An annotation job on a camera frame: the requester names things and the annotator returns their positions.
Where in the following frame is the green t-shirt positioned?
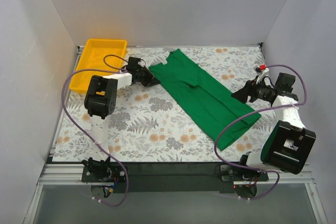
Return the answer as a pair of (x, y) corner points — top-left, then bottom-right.
(149, 49), (261, 151)

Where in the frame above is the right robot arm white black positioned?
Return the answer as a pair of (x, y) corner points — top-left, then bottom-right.
(232, 72), (316, 181)

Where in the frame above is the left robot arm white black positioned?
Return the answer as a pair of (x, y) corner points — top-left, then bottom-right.
(84, 57), (160, 161)

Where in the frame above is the yellow plastic bin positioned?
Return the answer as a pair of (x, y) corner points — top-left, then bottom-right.
(69, 39), (127, 94)

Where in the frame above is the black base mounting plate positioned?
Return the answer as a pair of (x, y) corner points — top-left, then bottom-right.
(81, 161), (269, 194)

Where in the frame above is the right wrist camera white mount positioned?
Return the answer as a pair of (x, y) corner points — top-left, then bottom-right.
(254, 64), (269, 84)

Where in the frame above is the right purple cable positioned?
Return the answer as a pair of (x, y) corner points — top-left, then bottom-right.
(214, 63), (308, 200)

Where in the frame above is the aluminium frame rail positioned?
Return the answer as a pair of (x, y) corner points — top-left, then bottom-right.
(38, 163), (84, 185)

